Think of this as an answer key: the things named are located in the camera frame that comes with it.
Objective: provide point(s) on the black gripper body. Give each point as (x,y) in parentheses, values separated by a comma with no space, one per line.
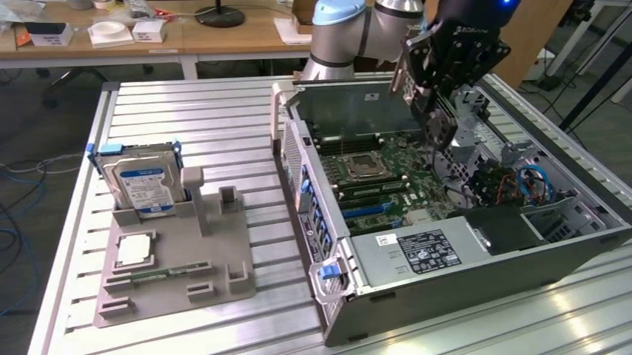
(478,18)

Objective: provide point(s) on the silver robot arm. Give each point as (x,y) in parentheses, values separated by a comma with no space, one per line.
(335,40)

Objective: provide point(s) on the wooden cabinet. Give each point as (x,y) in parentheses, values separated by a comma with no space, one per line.
(538,40)

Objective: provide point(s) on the metal disk bay cage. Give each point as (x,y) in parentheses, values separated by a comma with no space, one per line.
(473,122)

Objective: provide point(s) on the black stand leg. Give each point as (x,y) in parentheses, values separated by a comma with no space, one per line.
(600,70)

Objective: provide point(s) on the black RAM slot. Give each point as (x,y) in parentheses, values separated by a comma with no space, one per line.
(347,141)
(345,137)
(370,182)
(349,145)
(373,186)
(351,149)
(374,190)
(375,193)

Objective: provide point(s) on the brown cardboard box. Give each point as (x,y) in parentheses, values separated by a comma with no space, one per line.
(300,15)

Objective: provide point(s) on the white paper sheet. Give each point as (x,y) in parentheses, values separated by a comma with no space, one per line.
(288,33)

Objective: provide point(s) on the metal CPU socket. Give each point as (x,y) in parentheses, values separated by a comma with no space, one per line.
(366,167)

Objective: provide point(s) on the green motherboard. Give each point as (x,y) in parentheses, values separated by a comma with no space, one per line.
(419,177)

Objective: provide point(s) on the black expansion slot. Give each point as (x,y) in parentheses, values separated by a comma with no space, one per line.
(367,202)

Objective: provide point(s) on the wooden desk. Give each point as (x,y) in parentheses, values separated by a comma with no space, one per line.
(222,40)

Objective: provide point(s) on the black lamp base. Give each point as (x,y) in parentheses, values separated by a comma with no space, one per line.
(219,17)

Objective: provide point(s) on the blue expansion slot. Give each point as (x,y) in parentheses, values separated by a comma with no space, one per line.
(367,211)

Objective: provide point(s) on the silver chipset heat sink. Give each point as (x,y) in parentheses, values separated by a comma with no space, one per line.
(422,217)

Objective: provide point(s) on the small metal disk bay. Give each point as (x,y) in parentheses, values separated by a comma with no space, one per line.
(568,222)

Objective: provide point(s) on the gray power supply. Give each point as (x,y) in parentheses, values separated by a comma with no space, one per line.
(385,259)

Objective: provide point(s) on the small white box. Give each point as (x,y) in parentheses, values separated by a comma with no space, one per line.
(148,32)

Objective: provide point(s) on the blue case latch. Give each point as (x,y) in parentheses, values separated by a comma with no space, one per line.
(329,274)

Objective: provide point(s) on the white round holder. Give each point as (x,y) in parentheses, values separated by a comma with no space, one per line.
(109,34)

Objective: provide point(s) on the open dark PC case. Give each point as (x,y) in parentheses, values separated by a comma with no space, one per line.
(443,296)

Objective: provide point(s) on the hard disk with blue label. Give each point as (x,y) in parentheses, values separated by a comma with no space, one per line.
(140,185)

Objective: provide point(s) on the hard disk drive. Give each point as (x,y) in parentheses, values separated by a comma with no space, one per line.
(109,149)

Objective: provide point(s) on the black chair base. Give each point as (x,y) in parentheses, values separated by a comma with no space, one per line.
(64,83)

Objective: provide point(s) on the gray parts rack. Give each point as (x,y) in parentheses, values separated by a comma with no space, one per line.
(172,266)

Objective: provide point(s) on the white box with black top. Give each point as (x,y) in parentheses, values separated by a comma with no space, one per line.
(49,35)

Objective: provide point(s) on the green RAM stick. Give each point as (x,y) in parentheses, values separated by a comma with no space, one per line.
(167,273)

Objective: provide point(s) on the silver CPU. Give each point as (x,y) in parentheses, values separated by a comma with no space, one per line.
(132,249)

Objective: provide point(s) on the white table frame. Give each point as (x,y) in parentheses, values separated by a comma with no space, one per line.
(572,37)

